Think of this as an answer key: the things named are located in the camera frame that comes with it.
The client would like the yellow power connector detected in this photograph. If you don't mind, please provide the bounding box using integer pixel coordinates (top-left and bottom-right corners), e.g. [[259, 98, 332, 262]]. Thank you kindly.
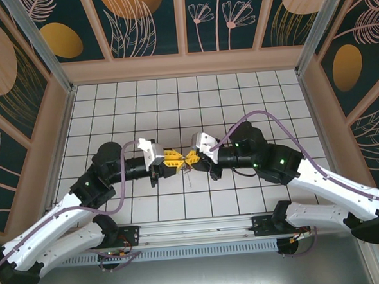
[[288, 230, 313, 244]]

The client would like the grey metal sheet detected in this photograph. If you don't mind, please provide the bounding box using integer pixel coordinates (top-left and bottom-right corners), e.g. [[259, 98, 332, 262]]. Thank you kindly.
[[24, 245, 378, 284]]

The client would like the aluminium mounting rail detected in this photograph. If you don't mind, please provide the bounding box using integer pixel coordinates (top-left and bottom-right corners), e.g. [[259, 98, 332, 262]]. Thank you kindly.
[[62, 211, 323, 254]]

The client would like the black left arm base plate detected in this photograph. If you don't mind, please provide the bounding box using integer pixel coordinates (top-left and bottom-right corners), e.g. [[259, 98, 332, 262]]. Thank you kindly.
[[116, 224, 142, 249]]

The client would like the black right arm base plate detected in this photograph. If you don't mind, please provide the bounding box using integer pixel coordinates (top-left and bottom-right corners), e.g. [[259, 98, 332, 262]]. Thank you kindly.
[[251, 214, 279, 238]]

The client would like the grey slotted cable duct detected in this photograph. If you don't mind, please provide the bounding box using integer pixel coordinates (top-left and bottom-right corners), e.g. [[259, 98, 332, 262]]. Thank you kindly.
[[59, 238, 280, 267]]

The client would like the aluminium frame post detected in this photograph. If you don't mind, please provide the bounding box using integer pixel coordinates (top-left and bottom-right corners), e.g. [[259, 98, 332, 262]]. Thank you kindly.
[[0, 0, 78, 98], [290, 0, 365, 76]]

